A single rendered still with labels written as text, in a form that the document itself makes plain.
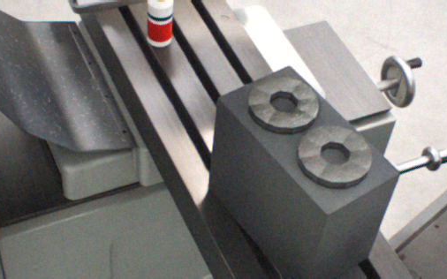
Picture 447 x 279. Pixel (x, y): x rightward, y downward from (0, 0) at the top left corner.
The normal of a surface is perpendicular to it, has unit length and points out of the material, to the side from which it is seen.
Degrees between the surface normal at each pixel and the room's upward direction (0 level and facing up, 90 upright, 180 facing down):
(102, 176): 90
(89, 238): 90
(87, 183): 90
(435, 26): 0
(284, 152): 0
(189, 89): 0
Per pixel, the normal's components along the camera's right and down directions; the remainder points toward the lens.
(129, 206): 0.43, 0.72
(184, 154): 0.11, -0.64
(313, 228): -0.80, 0.40
